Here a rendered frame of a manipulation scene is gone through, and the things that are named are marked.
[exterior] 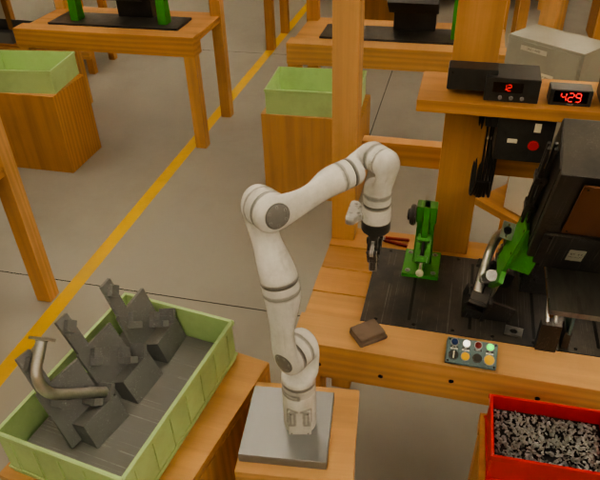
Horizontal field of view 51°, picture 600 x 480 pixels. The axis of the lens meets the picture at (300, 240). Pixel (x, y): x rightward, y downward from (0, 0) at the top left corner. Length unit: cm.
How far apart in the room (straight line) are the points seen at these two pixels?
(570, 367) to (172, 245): 268
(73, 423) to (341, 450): 75
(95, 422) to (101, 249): 237
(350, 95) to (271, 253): 89
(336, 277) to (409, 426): 94
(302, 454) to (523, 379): 70
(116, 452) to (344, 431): 64
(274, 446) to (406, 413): 130
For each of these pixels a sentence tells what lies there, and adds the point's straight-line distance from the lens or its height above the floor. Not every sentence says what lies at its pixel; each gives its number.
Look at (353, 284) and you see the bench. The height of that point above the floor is 88.
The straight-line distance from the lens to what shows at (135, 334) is 205.
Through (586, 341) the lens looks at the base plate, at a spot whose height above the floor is 90.
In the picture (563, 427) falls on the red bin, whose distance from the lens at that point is 194.
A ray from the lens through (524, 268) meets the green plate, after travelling 203.
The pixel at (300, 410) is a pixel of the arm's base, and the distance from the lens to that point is 173.
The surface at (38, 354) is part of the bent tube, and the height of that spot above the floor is 116.
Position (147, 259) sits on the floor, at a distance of 398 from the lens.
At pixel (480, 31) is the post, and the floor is 172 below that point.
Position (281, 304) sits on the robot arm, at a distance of 147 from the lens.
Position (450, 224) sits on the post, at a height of 101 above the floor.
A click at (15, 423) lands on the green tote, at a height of 93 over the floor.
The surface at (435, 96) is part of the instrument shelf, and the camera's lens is 205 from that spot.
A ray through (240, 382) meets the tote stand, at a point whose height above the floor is 79.
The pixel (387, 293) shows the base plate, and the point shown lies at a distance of 220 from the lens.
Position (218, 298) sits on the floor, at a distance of 359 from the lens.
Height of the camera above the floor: 233
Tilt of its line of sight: 36 degrees down
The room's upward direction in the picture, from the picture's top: 2 degrees counter-clockwise
